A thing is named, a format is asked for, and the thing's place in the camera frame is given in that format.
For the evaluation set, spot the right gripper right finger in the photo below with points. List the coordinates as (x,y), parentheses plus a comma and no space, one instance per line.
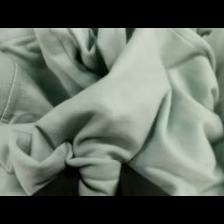
(136,185)

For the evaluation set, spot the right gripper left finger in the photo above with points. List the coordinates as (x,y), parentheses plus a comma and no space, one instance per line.
(63,185)

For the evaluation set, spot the pale green shirt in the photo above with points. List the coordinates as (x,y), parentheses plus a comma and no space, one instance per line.
(133,100)

